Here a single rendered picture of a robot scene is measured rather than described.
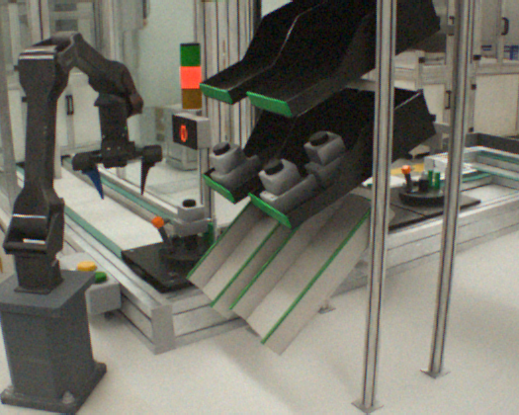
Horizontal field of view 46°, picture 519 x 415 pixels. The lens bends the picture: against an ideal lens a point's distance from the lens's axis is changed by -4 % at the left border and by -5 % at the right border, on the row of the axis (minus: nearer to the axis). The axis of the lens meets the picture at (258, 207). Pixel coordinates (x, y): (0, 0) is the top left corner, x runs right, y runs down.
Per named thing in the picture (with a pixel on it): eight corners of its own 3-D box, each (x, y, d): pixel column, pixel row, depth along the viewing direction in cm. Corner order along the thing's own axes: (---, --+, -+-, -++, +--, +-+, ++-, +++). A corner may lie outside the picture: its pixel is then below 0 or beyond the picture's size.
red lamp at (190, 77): (187, 89, 147) (186, 68, 145) (177, 87, 151) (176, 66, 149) (206, 87, 150) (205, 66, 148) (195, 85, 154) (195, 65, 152)
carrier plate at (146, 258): (168, 296, 124) (167, 287, 123) (121, 258, 143) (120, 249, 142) (268, 269, 137) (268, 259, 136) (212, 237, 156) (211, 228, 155)
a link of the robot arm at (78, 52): (59, 68, 98) (69, 8, 99) (16, 69, 99) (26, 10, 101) (129, 119, 126) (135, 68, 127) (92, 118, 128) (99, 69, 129)
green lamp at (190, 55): (186, 67, 145) (185, 46, 144) (176, 66, 149) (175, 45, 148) (205, 66, 148) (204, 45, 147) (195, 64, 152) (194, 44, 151)
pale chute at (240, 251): (228, 319, 107) (210, 306, 105) (202, 290, 118) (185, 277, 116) (333, 192, 109) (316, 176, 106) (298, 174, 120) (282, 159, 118)
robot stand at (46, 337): (-2, 403, 104) (-22, 299, 97) (39, 361, 117) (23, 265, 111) (74, 415, 101) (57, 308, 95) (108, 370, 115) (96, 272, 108)
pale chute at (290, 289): (280, 357, 95) (261, 343, 93) (246, 320, 107) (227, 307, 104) (395, 214, 97) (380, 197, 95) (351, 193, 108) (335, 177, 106)
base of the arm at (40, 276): (12, 291, 100) (7, 258, 99) (32, 276, 107) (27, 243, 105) (49, 295, 99) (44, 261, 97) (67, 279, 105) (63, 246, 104)
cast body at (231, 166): (227, 194, 106) (210, 158, 103) (216, 188, 109) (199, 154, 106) (267, 166, 108) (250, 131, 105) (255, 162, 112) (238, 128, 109)
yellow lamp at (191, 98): (188, 110, 149) (187, 89, 147) (178, 108, 152) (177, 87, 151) (206, 108, 151) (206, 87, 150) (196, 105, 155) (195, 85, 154)
